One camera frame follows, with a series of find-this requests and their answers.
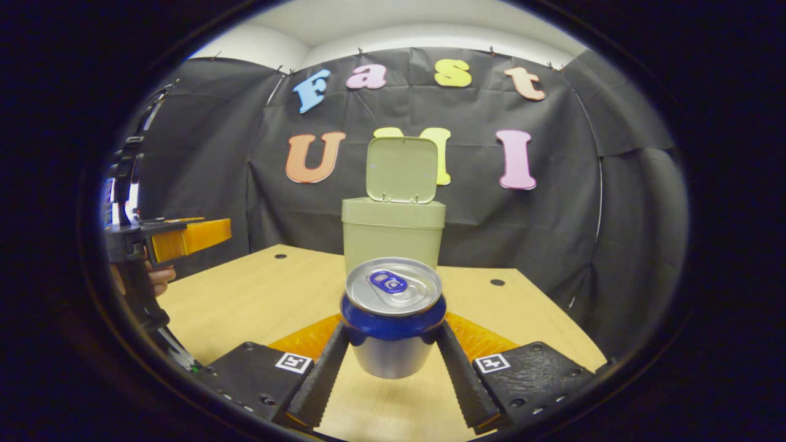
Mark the black backdrop cloth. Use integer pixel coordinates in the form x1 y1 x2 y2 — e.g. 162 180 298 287
107 46 688 363

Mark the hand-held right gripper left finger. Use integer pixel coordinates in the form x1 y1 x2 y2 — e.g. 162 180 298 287
203 314 351 428

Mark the green desktop garbage bin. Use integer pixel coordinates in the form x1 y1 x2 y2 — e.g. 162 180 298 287
341 136 446 280

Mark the black camera cable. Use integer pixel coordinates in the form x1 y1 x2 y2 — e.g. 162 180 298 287
123 79 181 185

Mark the wooden desktop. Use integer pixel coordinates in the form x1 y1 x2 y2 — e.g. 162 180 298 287
157 244 609 442

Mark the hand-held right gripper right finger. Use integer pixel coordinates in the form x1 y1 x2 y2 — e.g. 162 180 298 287
435 312 605 430

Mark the blue silver pop can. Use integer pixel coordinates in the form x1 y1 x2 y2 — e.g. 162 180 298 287
340 257 448 379

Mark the computer monitor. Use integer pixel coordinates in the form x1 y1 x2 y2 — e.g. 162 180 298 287
101 177 139 227

